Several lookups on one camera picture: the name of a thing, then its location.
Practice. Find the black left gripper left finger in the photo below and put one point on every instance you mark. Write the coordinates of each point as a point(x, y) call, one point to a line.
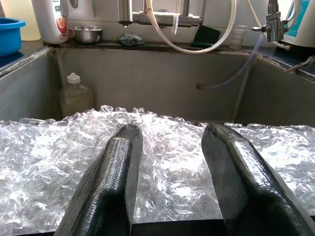
point(105, 191)

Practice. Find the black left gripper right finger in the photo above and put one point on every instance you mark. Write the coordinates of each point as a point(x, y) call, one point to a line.
point(246, 186)

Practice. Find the clear bubble wrap sheet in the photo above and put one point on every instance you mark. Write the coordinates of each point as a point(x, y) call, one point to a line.
point(172, 172)

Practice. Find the clear detergent bottle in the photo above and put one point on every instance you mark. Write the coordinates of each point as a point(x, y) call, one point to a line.
point(76, 98)

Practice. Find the clear thin drain tube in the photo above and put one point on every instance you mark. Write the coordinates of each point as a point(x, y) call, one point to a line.
point(221, 84)

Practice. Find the stainless steel sink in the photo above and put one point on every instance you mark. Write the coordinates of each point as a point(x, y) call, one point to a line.
point(160, 81)

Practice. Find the slim steel utensil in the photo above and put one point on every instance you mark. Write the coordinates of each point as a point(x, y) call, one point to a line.
point(305, 63)

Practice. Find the white plastic tube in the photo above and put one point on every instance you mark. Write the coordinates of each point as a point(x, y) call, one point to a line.
point(197, 51)

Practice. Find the clear glass cup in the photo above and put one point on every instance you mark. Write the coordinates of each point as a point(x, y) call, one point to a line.
point(238, 39)

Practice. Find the grey scouring pad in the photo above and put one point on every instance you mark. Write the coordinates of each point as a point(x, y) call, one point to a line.
point(131, 39)

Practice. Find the dark green sponge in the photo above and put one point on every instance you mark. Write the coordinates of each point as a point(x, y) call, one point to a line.
point(204, 37)

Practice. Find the small steel bowl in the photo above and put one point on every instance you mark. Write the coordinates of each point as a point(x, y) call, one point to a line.
point(86, 35)

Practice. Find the chrome tap valve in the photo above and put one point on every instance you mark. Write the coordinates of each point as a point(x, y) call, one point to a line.
point(273, 27)

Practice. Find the white water filter cylinder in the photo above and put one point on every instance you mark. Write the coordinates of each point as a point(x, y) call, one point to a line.
point(302, 32)

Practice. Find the white soap dispenser bottle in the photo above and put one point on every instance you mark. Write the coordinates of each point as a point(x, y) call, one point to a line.
point(49, 24)

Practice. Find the chrome sink faucet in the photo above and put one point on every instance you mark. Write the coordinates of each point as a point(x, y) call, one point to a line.
point(160, 19)

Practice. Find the blue plastic basin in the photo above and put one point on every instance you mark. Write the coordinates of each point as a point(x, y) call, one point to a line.
point(9, 37)

